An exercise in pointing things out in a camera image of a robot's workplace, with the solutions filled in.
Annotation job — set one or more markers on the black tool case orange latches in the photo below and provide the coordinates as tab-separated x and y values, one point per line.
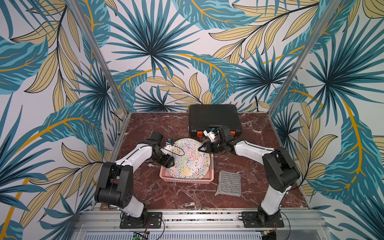
202	117

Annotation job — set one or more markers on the aluminium front rail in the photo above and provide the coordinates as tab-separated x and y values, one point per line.
209	224

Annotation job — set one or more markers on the left aluminium frame post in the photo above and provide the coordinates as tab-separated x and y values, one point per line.
89	35

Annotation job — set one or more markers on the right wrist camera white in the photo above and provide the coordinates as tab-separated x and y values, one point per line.
211	134

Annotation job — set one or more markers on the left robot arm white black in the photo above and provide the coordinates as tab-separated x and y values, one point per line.
115	187

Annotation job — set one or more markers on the pink plastic basket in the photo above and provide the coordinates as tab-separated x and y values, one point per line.
164	175

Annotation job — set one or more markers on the grey striped cloth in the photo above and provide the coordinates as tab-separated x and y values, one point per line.
229	184

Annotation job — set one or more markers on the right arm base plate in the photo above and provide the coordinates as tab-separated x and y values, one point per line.
261	220

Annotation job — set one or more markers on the colourful speckled plate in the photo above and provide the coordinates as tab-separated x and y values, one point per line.
190	164

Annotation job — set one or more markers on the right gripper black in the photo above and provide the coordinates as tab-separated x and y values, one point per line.
211	145

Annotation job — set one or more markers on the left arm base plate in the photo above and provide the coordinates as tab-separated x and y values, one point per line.
150	220

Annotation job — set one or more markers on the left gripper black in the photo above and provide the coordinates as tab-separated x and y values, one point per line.
167	162

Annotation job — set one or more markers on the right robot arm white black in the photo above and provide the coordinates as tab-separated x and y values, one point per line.
281	173

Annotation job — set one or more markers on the aluminium frame post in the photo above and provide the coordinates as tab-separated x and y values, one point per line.
89	35
323	21

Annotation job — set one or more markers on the right aluminium frame post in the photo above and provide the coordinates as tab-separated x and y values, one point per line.
323	21

